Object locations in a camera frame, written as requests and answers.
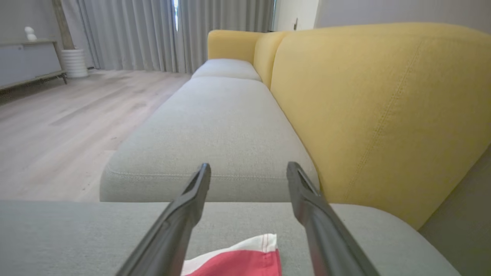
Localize white ribbed plant pot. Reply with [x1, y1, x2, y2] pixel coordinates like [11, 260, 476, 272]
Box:
[61, 49, 89, 79]

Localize short grey sofa seat cushion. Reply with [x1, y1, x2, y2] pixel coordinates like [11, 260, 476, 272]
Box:
[191, 58, 263, 82]

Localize red garment with white trim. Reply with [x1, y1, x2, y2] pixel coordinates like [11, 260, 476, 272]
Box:
[180, 233, 282, 276]

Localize brown plant trunk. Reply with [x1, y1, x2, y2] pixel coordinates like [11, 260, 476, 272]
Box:
[52, 0, 76, 50]

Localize wide yellow sofa back cushion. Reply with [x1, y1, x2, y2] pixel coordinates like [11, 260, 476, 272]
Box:
[270, 22, 491, 230]

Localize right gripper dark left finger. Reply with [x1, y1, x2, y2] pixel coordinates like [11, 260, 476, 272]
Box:
[115, 163, 212, 276]

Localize grey pleated curtain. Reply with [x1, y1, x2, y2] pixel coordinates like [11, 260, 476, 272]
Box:
[177, 0, 276, 74]
[77, 0, 178, 73]

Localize grey low media cabinet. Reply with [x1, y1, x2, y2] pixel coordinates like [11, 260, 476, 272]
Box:
[0, 38, 68, 92]

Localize narrow yellow sofa back cushion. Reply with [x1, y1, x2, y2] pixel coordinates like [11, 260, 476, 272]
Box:
[253, 31, 293, 90]

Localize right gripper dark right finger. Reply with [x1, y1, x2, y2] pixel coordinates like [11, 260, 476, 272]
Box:
[286, 161, 380, 276]

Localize yellow sofa armrest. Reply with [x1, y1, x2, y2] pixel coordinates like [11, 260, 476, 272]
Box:
[208, 30, 266, 65]

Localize wide grey sofa ottoman cushion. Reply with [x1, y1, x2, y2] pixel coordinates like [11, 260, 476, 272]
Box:
[0, 199, 461, 276]

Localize long grey sofa seat cushion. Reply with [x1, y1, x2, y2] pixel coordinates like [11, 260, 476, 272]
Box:
[100, 76, 321, 203]

